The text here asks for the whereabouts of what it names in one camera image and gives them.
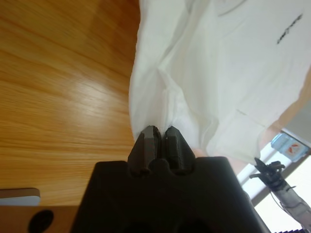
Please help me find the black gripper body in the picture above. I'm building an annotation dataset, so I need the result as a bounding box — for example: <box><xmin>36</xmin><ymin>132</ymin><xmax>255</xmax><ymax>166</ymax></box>
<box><xmin>261</xmin><ymin>162</ymin><xmax>285</xmax><ymax>188</ymax></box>

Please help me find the white t-shirt with black logo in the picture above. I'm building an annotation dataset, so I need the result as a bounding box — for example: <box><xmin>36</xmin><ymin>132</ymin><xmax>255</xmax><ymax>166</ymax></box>
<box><xmin>128</xmin><ymin>0</ymin><xmax>311</xmax><ymax>163</ymax></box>

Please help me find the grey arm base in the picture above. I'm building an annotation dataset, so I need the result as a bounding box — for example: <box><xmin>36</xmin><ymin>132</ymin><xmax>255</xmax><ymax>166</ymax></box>
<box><xmin>0</xmin><ymin>188</ymin><xmax>41</xmax><ymax>207</ymax></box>

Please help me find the blue water jug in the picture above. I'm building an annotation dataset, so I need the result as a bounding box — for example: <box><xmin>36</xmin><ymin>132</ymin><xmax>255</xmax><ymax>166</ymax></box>
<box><xmin>271</xmin><ymin>133</ymin><xmax>311</xmax><ymax>163</ymax></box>

